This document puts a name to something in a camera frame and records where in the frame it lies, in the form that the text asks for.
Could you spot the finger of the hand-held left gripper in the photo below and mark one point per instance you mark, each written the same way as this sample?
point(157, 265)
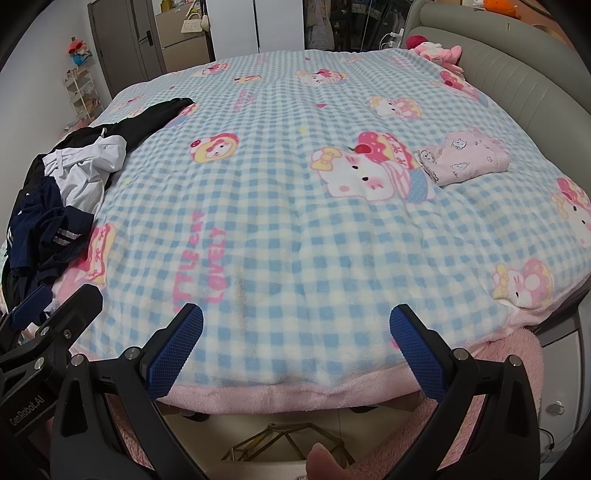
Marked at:
point(30, 304)
point(76, 309)

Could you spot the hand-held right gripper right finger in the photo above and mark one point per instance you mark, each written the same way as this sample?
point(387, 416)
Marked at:
point(418, 355)

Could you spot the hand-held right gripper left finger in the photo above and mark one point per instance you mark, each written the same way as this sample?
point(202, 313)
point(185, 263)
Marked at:
point(178, 350)

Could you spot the navy shorts with white stripes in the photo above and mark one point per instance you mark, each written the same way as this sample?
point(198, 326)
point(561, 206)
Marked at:
point(55, 244)

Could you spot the hanging clothes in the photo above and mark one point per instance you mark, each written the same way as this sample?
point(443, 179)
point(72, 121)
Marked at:
point(332, 23)

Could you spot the white garment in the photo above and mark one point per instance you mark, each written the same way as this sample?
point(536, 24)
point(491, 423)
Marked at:
point(87, 175)

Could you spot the person's bare toe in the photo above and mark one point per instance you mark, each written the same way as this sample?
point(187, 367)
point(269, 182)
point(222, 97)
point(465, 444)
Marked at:
point(321, 464)

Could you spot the white nightstand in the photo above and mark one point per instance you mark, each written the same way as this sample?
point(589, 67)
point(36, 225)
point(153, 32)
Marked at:
point(565, 392)

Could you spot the blue checkered printed blanket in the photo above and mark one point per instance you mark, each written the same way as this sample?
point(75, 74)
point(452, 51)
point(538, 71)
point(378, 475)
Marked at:
point(277, 184)

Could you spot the black garment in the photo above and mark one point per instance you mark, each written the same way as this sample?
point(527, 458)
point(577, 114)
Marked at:
point(143, 120)

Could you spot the folded pink printed garment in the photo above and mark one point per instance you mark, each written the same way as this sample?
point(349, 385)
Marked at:
point(466, 157)

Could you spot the white shelf rack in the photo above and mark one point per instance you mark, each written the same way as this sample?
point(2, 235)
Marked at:
point(83, 94)

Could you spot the grey door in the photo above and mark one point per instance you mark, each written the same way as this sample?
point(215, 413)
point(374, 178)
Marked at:
point(124, 46)

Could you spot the beige cabinet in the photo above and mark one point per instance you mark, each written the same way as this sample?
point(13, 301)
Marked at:
point(184, 50)

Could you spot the pink plush toy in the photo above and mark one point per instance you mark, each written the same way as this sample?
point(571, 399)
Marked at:
point(436, 50)

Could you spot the grey padded bed headboard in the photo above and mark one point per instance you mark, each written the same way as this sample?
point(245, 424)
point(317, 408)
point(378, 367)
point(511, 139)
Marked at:
point(531, 69)

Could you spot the cream handbag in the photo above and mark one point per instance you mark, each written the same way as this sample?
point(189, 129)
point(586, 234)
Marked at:
point(192, 24)

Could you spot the red plush toy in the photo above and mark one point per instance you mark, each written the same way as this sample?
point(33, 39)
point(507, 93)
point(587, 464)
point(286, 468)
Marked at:
point(416, 39)

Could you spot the white charger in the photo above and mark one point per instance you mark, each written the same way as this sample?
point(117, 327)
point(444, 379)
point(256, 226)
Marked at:
point(392, 39)

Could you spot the white wardrobe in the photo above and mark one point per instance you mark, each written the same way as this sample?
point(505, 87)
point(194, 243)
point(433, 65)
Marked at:
point(254, 25)

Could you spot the orange plush toy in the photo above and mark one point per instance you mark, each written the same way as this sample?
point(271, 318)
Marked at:
point(501, 5)

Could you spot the red and blue wall toy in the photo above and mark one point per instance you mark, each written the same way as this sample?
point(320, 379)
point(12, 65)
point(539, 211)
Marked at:
point(78, 51)

